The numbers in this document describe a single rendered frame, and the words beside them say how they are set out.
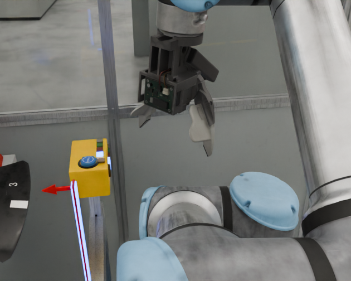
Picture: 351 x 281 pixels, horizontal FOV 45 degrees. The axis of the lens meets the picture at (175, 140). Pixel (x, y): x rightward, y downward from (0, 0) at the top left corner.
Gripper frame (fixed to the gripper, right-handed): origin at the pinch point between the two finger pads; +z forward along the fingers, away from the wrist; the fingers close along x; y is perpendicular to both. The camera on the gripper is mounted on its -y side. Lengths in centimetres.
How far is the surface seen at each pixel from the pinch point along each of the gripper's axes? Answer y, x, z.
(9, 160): -20, -81, 48
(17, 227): 19.5, -20.9, 19.3
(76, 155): -12.4, -38.7, 24.9
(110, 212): -51, -60, 79
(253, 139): -89, -18, 43
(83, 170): -8.7, -31.9, 24.9
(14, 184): 14.0, -28.5, 15.9
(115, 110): -50, -58, 30
